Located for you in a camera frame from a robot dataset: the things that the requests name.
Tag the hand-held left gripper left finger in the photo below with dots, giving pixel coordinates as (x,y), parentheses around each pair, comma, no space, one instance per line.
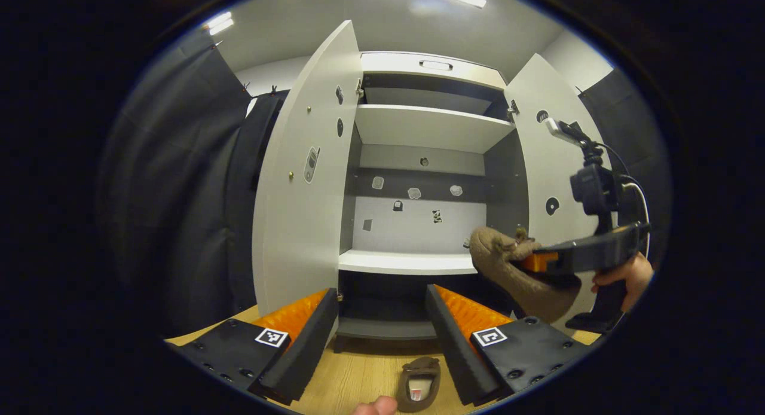
(311,343)

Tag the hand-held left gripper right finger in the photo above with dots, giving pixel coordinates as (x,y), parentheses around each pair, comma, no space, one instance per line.
(454,343)

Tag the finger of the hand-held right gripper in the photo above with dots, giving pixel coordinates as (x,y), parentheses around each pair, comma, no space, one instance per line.
(574,256)

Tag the brown fuzzy shoe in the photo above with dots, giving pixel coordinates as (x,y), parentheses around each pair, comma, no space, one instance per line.
(418,370)
(511,277)

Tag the white cabinet door phone sticker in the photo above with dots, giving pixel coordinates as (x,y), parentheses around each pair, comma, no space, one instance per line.
(299,241)

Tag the white shoe cabinet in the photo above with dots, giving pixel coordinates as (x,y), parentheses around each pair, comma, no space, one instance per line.
(418,229)

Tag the grey cabinet bottom board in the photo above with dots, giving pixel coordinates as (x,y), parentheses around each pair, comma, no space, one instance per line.
(385,328)

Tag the white cabinet shelf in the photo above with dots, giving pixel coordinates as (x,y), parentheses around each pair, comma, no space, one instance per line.
(430,128)
(406,262)

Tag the metal door hinge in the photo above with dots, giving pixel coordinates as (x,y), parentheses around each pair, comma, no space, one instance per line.
(513,109)
(360,89)

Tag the white cabinet drawer front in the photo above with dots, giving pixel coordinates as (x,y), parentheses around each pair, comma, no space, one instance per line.
(394,67)

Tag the small ceiling light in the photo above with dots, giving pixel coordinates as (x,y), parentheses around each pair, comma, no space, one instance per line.
(219,23)

